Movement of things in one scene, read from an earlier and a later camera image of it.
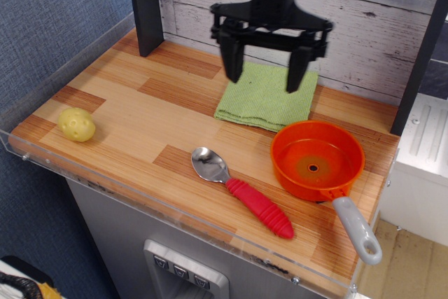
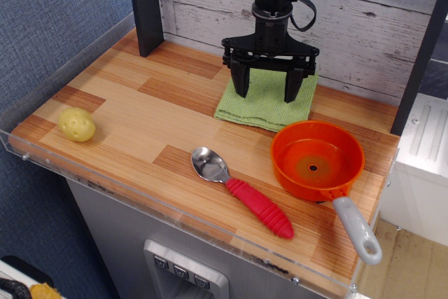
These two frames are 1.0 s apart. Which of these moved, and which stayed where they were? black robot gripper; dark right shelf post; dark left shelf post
Moved: black robot gripper
Stayed: dark right shelf post; dark left shelf post
